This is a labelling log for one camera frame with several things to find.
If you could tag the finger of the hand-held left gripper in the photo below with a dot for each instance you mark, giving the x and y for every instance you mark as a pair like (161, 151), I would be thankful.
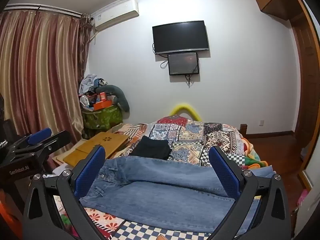
(38, 135)
(56, 142)

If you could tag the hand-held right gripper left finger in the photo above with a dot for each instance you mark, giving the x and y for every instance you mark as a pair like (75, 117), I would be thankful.
(91, 170)

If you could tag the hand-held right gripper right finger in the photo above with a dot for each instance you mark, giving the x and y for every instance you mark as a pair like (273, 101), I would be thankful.
(222, 172)

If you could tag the blue denim pants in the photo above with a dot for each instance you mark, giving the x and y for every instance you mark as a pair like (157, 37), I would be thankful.
(162, 187)

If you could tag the black folded pants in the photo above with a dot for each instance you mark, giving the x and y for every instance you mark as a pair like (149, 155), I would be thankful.
(152, 147)

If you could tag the pale wooden tray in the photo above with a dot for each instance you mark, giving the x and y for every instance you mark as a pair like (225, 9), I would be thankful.
(60, 158)

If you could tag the bamboo lap desk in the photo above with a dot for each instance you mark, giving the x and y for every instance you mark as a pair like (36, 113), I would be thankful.
(100, 142)

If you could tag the orange fleece blanket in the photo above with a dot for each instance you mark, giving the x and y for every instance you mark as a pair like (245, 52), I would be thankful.
(252, 158)

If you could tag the patchwork quilt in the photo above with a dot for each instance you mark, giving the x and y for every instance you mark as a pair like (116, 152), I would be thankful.
(190, 135)

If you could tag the green patterned cloth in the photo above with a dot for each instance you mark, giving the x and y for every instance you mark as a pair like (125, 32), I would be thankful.
(105, 117)

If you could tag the orange box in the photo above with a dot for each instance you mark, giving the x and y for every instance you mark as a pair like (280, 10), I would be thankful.
(102, 105)

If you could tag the striped pink curtain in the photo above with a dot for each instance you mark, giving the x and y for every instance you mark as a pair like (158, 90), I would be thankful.
(37, 67)

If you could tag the yellow foam bed guard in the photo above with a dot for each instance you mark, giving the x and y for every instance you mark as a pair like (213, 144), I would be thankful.
(186, 107)

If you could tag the pink item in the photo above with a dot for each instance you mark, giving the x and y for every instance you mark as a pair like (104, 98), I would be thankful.
(302, 197)

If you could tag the wooden wardrobe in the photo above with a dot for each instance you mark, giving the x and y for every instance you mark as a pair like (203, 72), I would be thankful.
(307, 80)

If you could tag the white air conditioner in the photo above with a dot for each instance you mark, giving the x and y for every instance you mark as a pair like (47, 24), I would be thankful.
(112, 15)

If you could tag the wooden bed post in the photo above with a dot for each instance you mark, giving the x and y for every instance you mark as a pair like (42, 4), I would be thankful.
(243, 130)

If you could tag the small black wall monitor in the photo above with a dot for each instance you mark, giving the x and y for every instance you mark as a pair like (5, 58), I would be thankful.
(183, 63)

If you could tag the white curtain rail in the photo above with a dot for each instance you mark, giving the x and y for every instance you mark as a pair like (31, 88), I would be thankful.
(45, 8)

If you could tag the large black wall television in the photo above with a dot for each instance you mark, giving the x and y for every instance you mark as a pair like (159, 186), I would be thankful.
(180, 36)

